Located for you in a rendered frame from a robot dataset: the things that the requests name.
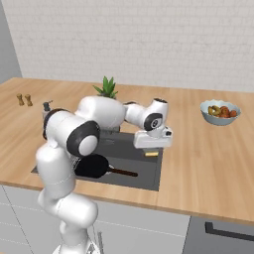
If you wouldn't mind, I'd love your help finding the grey dishwasher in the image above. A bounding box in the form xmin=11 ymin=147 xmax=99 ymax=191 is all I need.
xmin=182 ymin=215 xmax=254 ymax=254

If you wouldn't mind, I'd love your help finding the white bowl of fruit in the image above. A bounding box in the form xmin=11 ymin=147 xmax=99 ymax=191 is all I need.
xmin=199 ymin=99 xmax=242 ymax=127

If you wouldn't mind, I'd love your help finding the green potted plant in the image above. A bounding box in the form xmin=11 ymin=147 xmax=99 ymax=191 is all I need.
xmin=92 ymin=75 xmax=119 ymax=100

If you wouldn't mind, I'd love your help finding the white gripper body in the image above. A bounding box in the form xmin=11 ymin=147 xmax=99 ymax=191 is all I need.
xmin=133 ymin=130 xmax=174 ymax=150

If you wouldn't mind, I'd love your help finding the brown pepper shaker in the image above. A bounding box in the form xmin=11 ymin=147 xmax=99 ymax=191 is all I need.
xmin=24 ymin=93 xmax=34 ymax=107
xmin=16 ymin=93 xmax=26 ymax=107

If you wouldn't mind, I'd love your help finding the white cupboard run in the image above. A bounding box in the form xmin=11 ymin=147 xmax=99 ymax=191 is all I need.
xmin=0 ymin=184 xmax=192 ymax=254

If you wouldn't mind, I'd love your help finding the black frying pan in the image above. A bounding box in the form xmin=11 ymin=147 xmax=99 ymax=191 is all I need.
xmin=73 ymin=154 xmax=139 ymax=180

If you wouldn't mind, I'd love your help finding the dark grey sink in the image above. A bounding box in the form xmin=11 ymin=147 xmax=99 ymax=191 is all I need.
xmin=31 ymin=130 xmax=165 ymax=192

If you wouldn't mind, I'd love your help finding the soap dispenser with black pump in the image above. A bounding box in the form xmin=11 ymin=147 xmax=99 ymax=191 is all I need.
xmin=41 ymin=100 xmax=54 ymax=121

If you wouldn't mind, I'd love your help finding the black dishwasher handle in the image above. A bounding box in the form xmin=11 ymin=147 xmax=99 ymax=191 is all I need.
xmin=204 ymin=221 xmax=254 ymax=242

